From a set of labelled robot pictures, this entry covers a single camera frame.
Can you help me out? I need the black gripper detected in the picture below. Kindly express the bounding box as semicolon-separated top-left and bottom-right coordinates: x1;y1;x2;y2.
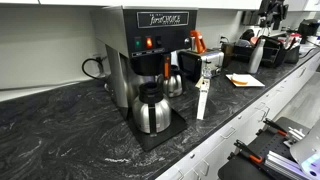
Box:
259;0;285;31

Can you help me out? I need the black condiment organizer caddy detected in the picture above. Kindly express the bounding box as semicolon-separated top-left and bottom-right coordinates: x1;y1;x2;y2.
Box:
232;34;287;69

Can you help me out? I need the black single-cup coffee maker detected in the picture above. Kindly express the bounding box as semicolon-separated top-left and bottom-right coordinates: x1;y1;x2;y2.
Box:
297;18;320;44

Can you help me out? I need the small black container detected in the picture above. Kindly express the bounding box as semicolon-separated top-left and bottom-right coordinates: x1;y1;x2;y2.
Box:
284;43;301;64

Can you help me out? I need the silver metal water bottle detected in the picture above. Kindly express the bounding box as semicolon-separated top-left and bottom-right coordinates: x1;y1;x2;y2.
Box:
247;38;267;75

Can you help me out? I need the white square plate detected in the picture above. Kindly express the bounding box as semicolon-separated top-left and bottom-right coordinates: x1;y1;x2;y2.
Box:
225;73;266;88

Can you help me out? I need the white bread slice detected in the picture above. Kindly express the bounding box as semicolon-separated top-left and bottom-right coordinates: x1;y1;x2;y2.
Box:
231;73;249;86

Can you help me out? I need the chrome black four-slot toaster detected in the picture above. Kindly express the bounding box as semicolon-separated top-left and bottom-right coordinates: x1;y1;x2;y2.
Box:
177;49;225;83

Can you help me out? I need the clear glass jar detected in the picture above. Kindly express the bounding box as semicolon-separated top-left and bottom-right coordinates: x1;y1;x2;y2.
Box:
201;59;213;81

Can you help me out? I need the white paper carton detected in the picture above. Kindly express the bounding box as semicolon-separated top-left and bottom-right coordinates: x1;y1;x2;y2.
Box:
194;76;212;121

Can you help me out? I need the black clamp orange grip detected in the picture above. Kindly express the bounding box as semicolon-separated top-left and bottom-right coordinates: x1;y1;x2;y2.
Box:
227;139;264;165
255;117;288;138

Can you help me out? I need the black steel coffee brewer machine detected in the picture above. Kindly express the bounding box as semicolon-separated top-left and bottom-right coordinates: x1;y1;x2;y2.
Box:
90;5;198;153

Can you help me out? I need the aluminium extrusion bar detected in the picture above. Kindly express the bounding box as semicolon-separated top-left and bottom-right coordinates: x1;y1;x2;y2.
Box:
264;150;313;180

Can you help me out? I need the steel coffee carafe black lid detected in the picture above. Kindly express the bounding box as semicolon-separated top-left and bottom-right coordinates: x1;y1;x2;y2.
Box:
131;82;173;136

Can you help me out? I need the grey wall-mounted box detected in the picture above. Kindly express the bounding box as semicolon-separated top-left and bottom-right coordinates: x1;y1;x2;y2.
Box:
241;9;261;27

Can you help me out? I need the black plugged appliance cable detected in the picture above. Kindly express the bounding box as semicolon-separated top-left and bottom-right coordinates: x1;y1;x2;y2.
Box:
219;34;231;44

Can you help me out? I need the white wall outlet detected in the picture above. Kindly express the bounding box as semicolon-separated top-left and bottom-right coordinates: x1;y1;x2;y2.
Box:
218;33;229;44

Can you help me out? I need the silver lower cabinet handle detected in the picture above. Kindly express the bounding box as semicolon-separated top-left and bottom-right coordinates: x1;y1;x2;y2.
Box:
199;159;211;177
260;106;271;123
255;101;267;112

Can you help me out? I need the steel carafe orange handle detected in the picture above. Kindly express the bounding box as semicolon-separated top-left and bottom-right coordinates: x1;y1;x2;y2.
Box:
162;64;186;99

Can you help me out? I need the black brew funnel orange handle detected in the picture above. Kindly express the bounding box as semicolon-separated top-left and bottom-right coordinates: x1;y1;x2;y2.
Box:
129;53;172;80

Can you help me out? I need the black looped power cable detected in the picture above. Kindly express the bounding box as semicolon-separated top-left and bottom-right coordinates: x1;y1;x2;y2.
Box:
81;55;108;81

